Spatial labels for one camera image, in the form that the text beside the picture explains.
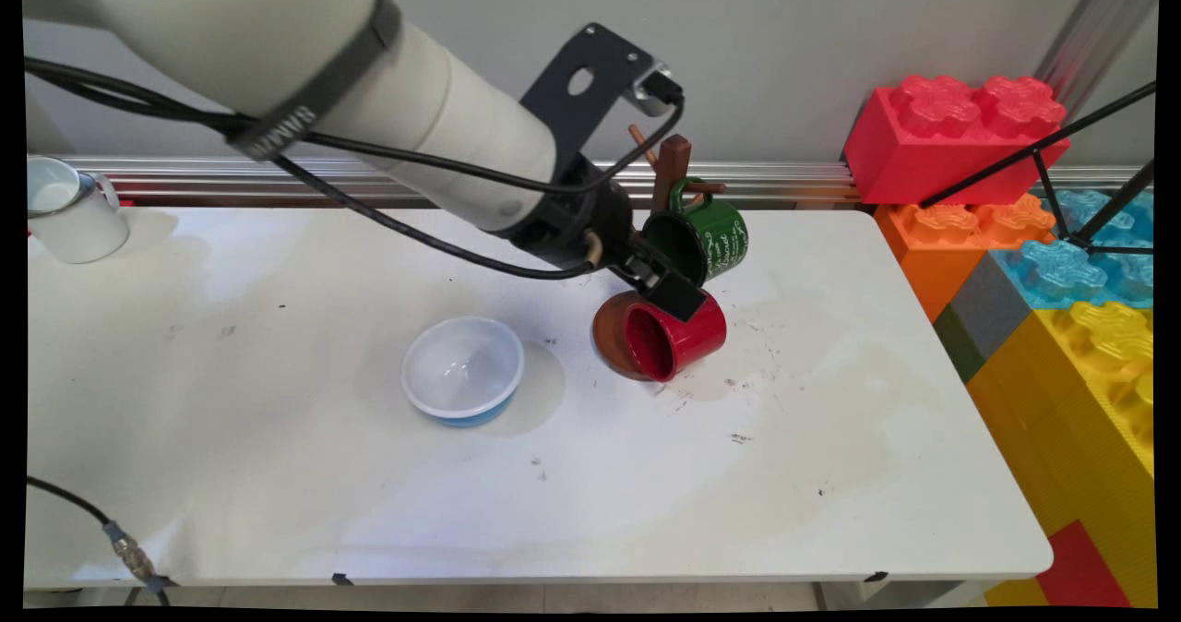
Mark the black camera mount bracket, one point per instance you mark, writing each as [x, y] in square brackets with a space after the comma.
[600, 50]

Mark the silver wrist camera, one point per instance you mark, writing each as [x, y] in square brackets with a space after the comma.
[650, 87]

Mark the dark green toy block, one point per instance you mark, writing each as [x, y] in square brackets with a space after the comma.
[958, 345]

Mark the orange toy block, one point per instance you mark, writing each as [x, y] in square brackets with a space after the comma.
[932, 253]

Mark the aluminium upright profile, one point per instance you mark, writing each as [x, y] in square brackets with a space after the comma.
[1098, 31]

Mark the white enamel mug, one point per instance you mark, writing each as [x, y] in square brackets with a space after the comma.
[78, 230]

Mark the brown wooden mug tree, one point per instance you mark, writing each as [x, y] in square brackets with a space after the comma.
[609, 336]

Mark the translucent blue toy block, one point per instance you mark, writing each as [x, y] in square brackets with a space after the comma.
[1061, 271]

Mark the red mug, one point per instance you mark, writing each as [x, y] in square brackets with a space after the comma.
[683, 340]

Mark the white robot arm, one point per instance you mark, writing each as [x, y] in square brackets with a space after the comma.
[184, 31]

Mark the green enamel mug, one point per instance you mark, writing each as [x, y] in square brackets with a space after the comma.
[720, 234]

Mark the large yellow toy block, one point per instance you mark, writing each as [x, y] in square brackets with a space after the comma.
[1061, 419]

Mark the flat red toy block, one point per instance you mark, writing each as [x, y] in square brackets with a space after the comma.
[1079, 567]

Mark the black tripod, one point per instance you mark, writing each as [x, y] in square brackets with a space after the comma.
[1038, 149]

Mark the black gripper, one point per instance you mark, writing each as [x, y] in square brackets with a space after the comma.
[581, 221]

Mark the aluminium table rail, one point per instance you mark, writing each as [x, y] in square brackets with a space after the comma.
[784, 179]

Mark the white bowl blue base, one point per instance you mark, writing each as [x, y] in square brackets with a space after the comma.
[461, 373]

